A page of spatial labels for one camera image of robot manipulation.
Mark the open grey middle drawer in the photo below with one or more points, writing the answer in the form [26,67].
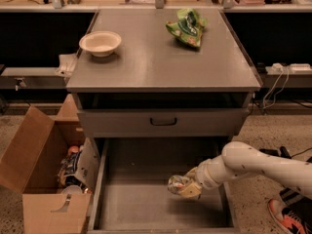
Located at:
[132,194]

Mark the black power adapter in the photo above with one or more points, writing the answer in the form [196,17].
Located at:
[271,152]

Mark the snack bags in box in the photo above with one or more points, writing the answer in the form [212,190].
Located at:
[79,167]

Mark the grey drawer cabinet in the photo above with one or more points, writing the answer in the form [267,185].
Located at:
[152,70]

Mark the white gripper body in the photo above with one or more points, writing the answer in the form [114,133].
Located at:
[206,175]

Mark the striped trouser leg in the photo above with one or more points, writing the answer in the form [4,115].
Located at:
[301,205]

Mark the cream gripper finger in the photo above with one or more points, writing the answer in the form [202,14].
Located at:
[190,189]
[191,173]

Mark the white paper bowl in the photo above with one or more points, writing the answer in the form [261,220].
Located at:
[100,43]

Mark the green chip bag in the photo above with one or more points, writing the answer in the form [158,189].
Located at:
[188,29]

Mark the brown cardboard box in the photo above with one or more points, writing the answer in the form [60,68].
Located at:
[30,166]

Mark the orange white sneaker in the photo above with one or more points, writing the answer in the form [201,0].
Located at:
[287,219]

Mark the white power strip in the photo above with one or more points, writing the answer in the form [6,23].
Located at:
[300,67]

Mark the green white 7up can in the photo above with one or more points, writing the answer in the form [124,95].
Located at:
[177,183]

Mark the grey top drawer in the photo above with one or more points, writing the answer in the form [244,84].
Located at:
[218,122]

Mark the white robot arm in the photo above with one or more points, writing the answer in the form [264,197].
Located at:
[237,160]

